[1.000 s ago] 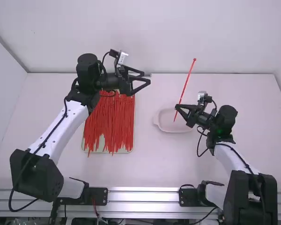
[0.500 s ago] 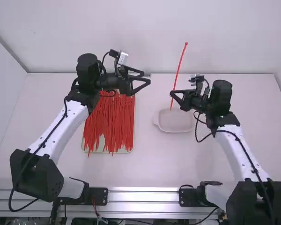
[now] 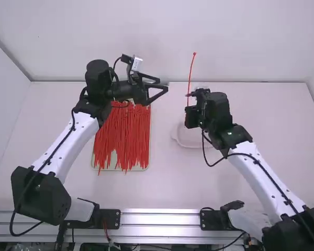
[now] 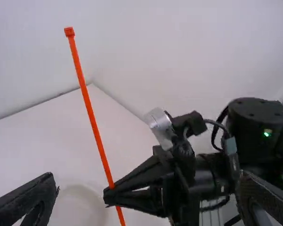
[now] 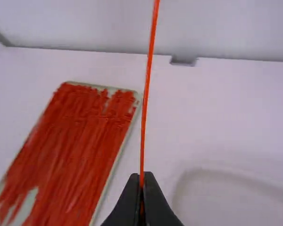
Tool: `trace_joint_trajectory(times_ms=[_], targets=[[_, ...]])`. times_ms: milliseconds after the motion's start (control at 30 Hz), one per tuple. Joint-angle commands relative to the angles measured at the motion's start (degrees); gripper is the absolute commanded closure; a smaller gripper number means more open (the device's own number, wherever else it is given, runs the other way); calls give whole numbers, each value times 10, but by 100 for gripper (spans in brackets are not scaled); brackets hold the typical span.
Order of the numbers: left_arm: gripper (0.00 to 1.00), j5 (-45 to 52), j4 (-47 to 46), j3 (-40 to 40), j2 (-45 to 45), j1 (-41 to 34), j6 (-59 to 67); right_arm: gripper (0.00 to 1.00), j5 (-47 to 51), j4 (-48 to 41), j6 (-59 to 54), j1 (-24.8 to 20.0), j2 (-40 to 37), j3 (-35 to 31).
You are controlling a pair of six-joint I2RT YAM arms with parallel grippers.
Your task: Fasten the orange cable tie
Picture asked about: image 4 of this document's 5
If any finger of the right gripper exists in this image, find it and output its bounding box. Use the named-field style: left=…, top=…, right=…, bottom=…
left=103, top=185, right=171, bottom=218

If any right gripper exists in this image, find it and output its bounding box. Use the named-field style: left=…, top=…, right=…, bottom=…
left=102, top=140, right=241, bottom=226

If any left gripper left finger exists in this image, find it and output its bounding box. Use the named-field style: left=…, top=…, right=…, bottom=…
left=0, top=171, right=60, bottom=226

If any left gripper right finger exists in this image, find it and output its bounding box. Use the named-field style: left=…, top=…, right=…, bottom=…
left=235, top=169, right=283, bottom=226

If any orange cable tie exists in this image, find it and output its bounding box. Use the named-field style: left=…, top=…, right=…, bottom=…
left=63, top=26, right=127, bottom=226

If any white dish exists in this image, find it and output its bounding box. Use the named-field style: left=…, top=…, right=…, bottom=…
left=55, top=185, right=109, bottom=226

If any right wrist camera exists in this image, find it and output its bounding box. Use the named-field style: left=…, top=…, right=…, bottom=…
left=143, top=107, right=176, bottom=151

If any black cable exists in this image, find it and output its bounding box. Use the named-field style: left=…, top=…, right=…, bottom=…
left=202, top=103, right=229, bottom=151

